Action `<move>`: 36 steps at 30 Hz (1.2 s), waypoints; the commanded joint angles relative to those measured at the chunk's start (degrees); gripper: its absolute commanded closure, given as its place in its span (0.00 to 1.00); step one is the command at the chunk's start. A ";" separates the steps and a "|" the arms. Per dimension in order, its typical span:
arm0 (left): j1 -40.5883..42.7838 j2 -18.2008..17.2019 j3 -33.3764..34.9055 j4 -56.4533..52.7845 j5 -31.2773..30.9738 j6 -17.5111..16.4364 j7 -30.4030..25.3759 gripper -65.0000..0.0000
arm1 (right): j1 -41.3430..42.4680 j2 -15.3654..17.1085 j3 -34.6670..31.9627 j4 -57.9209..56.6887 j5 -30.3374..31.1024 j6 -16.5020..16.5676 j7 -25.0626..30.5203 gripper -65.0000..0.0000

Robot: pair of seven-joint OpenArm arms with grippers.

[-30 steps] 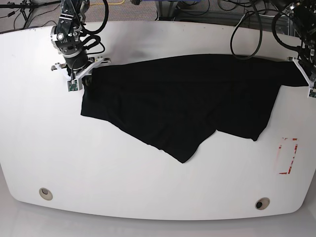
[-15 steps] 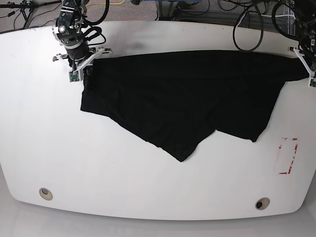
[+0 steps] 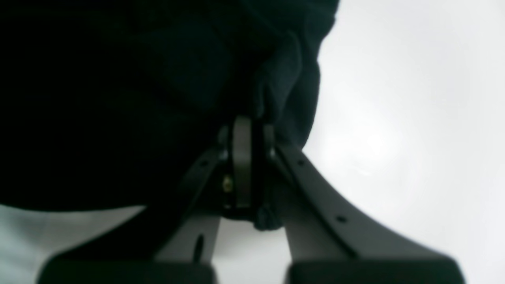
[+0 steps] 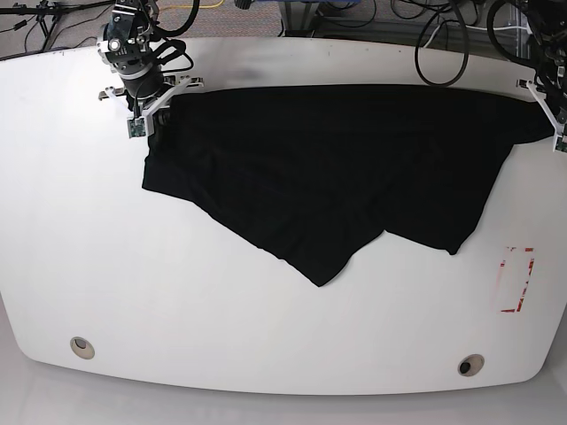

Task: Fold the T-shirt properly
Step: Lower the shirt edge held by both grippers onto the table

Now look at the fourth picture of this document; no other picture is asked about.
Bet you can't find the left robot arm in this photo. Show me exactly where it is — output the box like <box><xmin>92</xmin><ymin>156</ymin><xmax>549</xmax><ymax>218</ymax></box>
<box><xmin>485</xmin><ymin>1</ymin><xmax>566</xmax><ymax>125</ymax></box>

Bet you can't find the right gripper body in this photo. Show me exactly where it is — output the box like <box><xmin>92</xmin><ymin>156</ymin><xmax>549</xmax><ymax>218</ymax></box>
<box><xmin>121</xmin><ymin>66</ymin><xmax>164</xmax><ymax>109</ymax></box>

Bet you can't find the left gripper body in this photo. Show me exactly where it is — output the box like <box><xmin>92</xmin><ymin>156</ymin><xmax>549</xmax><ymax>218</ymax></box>
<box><xmin>547</xmin><ymin>84</ymin><xmax>566</xmax><ymax>124</ymax></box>

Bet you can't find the table cable grommet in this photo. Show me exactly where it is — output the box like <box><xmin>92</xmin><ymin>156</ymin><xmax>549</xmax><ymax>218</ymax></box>
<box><xmin>70</xmin><ymin>336</ymin><xmax>95</xmax><ymax>360</ymax></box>
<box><xmin>457</xmin><ymin>354</ymin><xmax>485</xmax><ymax>377</ymax></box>

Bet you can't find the yellow cable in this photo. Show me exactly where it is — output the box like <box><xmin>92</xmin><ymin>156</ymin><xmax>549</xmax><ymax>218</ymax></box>
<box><xmin>159</xmin><ymin>0</ymin><xmax>225</xmax><ymax>13</ymax></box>

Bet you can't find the red tape rectangle marking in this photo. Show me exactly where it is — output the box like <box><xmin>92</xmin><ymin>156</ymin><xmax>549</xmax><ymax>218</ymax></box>
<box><xmin>493</xmin><ymin>246</ymin><xmax>535</xmax><ymax>313</ymax></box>

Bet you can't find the black tripod stand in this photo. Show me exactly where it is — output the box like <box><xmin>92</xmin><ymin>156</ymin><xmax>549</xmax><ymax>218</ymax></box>
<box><xmin>1</xmin><ymin>1</ymin><xmax>114</xmax><ymax>53</ymax></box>

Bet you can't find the black T-shirt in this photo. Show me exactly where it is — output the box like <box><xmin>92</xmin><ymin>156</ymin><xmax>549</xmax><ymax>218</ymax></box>
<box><xmin>142</xmin><ymin>85</ymin><xmax>553</xmax><ymax>286</ymax></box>

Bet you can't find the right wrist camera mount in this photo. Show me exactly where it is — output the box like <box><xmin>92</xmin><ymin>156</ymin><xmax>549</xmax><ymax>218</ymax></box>
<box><xmin>127</xmin><ymin>73</ymin><xmax>204</xmax><ymax>139</ymax></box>

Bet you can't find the left table cable grommet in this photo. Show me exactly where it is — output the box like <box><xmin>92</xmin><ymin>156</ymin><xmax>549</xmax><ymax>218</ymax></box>
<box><xmin>70</xmin><ymin>336</ymin><xmax>95</xmax><ymax>360</ymax></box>

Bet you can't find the right table cable grommet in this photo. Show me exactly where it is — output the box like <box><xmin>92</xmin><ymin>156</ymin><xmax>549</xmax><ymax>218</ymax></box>
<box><xmin>457</xmin><ymin>354</ymin><xmax>485</xmax><ymax>377</ymax></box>

